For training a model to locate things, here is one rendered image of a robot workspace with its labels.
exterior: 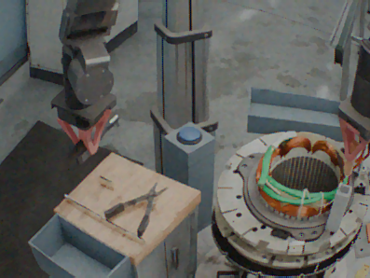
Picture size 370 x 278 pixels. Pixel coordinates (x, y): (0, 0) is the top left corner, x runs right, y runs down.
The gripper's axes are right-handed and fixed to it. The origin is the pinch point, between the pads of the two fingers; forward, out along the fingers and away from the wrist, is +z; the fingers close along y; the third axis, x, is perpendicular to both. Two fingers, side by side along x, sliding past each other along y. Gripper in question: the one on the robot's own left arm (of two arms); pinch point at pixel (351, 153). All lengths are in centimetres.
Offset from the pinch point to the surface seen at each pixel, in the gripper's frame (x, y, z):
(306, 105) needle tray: 27.0, 34.6, 22.8
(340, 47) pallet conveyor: 56, 128, 48
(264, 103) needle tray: 36, 28, 25
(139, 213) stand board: 28.4, -15.2, 22.8
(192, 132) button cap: 38.3, 8.2, 24.3
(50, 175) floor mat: 148, 38, 135
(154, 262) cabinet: 22.6, -17.3, 30.7
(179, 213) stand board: 23.9, -10.5, 22.2
